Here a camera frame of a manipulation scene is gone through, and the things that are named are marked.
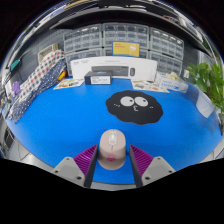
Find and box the grey small-parts drawer cabinet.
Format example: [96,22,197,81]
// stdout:
[148,51,184,78]
[64,48,103,76]
[103,46,149,60]
[63,23,103,54]
[149,27,185,61]
[102,22,150,49]

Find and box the small yellow item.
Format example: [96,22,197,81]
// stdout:
[57,70,67,82]

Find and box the purple plush item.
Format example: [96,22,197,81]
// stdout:
[10,80,22,96]

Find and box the overhead shelf unit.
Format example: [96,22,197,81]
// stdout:
[19,0,214,36]

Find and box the white and blue glove box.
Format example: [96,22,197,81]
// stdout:
[154,70,189,93]

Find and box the dotted patterned cloth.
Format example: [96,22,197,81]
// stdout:
[8,49,68,124]

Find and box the sticker sheet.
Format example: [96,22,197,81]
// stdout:
[53,78,85,91]
[130,79,170,94]

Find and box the teal item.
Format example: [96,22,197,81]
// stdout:
[9,59,21,73]

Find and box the pink computer mouse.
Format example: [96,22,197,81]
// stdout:
[97,129,128,171]

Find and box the long white keyboard box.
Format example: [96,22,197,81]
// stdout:
[70,55,158,82]

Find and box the black cartoon-eyed mouse pad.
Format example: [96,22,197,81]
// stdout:
[105,89,165,126]

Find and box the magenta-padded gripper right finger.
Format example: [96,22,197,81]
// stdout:
[128,143,177,188]

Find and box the green plant in white pot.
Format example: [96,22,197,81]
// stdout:
[186,62,224,126]

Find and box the white woven basket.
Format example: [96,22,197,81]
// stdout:
[37,43,59,64]

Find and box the yellow box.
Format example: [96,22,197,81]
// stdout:
[112,41,141,58]

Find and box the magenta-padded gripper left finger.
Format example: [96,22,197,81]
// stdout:
[51,143,100,188]

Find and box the small black labelled box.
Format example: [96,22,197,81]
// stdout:
[83,70,112,86]

